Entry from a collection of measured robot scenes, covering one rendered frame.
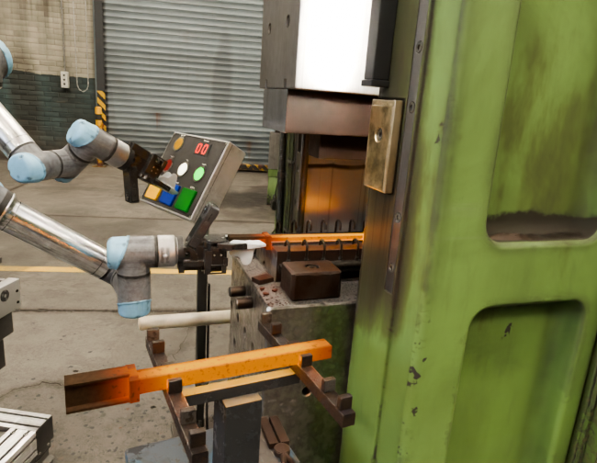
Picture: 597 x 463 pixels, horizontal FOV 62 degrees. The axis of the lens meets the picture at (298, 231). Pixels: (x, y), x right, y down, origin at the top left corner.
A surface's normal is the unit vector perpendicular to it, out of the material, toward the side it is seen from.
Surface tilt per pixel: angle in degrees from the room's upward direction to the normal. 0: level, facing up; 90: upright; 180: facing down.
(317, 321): 90
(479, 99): 89
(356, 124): 90
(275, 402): 90
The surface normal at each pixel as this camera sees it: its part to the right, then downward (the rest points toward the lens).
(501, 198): 0.32, 0.25
